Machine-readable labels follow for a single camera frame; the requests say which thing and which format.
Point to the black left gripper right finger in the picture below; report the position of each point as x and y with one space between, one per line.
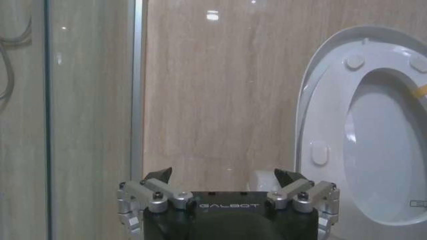
295 190

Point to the glass shower screen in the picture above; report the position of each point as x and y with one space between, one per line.
90 100

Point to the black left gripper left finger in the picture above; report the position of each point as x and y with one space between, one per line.
160 191

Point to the white toilet body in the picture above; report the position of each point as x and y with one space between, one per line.
263 180

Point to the white toilet lid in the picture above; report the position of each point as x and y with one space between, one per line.
370 160

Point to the white toilet seat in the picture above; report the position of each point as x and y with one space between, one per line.
329 117

